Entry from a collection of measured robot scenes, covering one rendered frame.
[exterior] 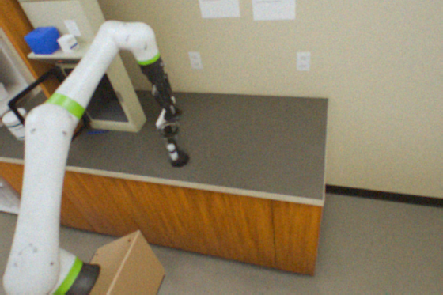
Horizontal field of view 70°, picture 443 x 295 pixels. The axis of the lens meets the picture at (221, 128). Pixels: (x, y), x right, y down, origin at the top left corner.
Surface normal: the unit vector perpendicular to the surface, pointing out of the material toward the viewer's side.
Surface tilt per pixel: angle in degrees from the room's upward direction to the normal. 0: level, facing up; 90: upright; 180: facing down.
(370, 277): 0
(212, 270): 0
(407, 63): 90
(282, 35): 90
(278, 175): 0
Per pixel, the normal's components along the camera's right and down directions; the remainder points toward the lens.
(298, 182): -0.15, -0.73
